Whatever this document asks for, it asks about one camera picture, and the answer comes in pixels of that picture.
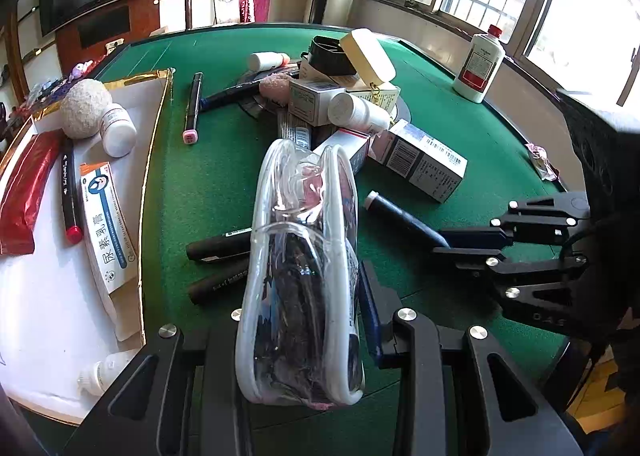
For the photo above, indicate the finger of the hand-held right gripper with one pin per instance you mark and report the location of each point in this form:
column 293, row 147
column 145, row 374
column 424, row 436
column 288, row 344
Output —
column 470, row 258
column 475, row 238

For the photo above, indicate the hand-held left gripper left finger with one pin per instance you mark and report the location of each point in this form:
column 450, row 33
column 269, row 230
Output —
column 220, row 351

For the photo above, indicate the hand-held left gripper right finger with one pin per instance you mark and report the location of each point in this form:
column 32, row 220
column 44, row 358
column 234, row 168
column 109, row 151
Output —
column 372, row 311

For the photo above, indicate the transparent zip pouch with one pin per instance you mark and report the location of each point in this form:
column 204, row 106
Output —
column 300, row 286

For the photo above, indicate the dark blue marker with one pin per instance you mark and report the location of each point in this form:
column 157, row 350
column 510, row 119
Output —
column 400, row 216

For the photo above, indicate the white blue ointment box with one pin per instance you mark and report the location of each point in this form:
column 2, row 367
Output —
column 107, row 231

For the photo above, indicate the gold-rimmed gift box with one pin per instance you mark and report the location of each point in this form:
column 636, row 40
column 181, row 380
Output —
column 40, row 311

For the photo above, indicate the cream plastic case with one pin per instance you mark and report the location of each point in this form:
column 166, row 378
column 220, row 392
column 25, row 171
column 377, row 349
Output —
column 370, row 55

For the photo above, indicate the pink plush toy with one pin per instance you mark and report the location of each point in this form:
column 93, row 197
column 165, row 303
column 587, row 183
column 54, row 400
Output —
column 277, row 88

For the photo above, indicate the small clear plastic wrapper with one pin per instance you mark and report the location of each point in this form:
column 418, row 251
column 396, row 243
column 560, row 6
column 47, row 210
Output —
column 540, row 160

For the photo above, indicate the blue white medicine box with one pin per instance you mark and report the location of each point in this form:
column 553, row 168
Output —
column 425, row 165

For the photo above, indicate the small white dropper bottle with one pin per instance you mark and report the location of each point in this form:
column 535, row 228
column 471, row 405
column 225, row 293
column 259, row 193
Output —
column 107, row 371

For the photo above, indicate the white red-striped medicine box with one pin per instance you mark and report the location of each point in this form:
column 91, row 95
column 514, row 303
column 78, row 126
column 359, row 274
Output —
column 345, row 143

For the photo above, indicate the white liquor bottle red label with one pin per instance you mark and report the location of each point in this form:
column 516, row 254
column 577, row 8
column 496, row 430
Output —
column 477, row 70

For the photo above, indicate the white pill bottle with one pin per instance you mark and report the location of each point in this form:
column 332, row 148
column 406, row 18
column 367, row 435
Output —
column 357, row 113
column 117, row 133

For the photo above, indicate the white teal-print medicine box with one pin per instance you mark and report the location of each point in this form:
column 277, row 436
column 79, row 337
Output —
column 307, row 103

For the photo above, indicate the black marker red cap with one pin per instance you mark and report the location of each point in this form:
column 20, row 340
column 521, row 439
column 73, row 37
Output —
column 70, row 186

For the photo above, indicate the round table control panel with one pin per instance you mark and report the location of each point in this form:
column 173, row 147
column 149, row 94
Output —
column 255, row 108

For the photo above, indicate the black marker pink cap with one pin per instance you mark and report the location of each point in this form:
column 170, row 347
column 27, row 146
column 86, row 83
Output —
column 194, row 105

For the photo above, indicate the white bottle orange cap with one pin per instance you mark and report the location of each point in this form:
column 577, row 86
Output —
column 267, row 60

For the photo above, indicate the white fuzzy ball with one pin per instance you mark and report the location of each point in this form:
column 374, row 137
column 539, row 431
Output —
column 85, row 108

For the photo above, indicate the purple plush toy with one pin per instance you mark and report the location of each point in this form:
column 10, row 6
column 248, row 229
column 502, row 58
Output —
column 81, row 71

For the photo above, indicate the black wall panel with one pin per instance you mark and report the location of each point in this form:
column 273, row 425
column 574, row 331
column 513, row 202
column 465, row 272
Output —
column 105, row 25

